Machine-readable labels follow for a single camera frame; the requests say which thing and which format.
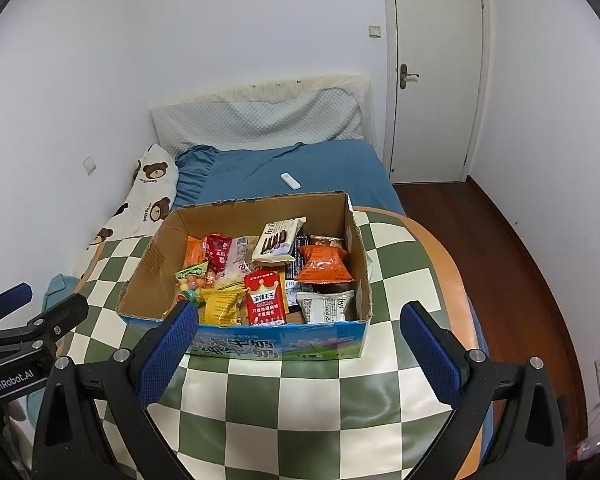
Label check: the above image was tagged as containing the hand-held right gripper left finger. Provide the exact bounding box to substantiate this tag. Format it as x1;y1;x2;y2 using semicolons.
32;300;201;480

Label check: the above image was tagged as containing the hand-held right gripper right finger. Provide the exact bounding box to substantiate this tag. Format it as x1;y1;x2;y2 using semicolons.
399;301;566;480

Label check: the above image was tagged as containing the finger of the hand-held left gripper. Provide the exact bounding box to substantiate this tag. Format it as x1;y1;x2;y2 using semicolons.
0;292;90;350
0;282;34;321

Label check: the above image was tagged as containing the cardboard box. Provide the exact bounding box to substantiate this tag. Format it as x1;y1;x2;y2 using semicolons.
116;191;374;362

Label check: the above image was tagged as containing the light blue cushion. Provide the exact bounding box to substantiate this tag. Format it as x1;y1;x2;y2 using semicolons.
42;274;88;313

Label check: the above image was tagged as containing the yellow snack packet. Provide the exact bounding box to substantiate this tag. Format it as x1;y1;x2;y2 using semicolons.
198;285;248;326

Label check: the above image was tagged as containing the colourful candy packet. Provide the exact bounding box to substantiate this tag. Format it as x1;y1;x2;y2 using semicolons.
174;262;212;306

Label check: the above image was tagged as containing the red crown print snack packet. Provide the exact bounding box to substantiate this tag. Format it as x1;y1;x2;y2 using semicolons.
243;268;287;326

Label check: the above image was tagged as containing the grey white snack packet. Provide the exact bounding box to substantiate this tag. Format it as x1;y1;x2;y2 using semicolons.
296;290;355;324

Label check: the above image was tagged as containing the white pink snack packet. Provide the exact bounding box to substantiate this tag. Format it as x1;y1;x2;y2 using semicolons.
215;236;258;291

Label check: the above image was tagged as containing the green white checkered blanket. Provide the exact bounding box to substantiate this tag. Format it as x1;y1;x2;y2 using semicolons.
62;205;491;480

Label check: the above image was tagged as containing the orange red puffed snack packet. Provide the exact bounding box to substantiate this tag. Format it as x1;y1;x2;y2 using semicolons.
296;244;356;283

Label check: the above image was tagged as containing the black snack packet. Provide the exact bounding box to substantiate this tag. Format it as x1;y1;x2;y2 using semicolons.
285;255;306;306

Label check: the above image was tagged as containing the white chocolate stick packet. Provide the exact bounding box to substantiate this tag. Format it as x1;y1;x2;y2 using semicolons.
251;216;307;265

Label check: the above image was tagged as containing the bear print pillow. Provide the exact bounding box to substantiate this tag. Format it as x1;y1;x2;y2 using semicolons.
85;144;180;251

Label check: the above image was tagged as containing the blue bed sheet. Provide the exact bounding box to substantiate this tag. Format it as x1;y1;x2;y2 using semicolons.
174;139;406;216

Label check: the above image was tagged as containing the pale textured pillow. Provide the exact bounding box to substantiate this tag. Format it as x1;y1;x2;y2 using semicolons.
150;87;366;157

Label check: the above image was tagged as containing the white door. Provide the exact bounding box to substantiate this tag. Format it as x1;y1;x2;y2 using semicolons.
381;0;491;184

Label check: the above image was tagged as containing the cream headboard cushion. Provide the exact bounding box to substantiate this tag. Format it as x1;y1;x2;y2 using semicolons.
172;75;378;146

